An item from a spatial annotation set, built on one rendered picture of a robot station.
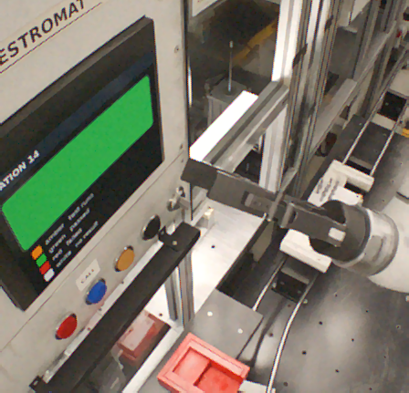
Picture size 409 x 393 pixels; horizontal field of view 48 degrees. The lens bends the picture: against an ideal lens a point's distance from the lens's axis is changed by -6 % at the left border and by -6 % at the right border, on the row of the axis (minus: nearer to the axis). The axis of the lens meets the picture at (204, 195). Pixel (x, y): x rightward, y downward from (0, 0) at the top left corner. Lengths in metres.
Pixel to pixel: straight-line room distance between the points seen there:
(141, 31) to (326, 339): 1.13
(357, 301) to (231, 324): 0.49
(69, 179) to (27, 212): 0.05
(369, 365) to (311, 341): 0.18
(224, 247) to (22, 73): 0.95
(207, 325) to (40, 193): 0.79
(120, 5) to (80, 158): 0.14
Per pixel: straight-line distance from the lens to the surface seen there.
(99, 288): 0.62
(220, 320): 1.16
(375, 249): 0.64
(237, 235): 1.28
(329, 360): 1.40
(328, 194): 1.38
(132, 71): 0.45
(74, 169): 0.43
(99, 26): 0.43
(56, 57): 0.40
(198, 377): 1.07
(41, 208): 0.42
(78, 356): 0.66
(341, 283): 1.52
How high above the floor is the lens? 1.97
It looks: 51 degrees down
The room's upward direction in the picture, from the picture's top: straight up
